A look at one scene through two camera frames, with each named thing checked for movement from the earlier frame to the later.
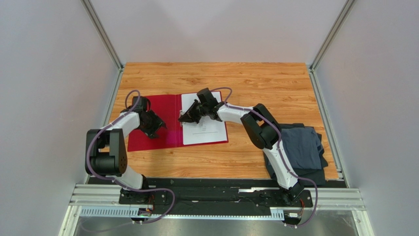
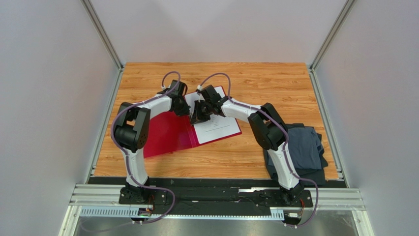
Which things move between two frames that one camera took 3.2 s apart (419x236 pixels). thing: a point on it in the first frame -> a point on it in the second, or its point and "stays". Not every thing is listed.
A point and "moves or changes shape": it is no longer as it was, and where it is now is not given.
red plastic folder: (168, 108) moves or changes shape
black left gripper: (159, 123) -> (185, 110)
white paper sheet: (208, 130) moves or changes shape
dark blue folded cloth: (304, 146) stays
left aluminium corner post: (104, 40) stays
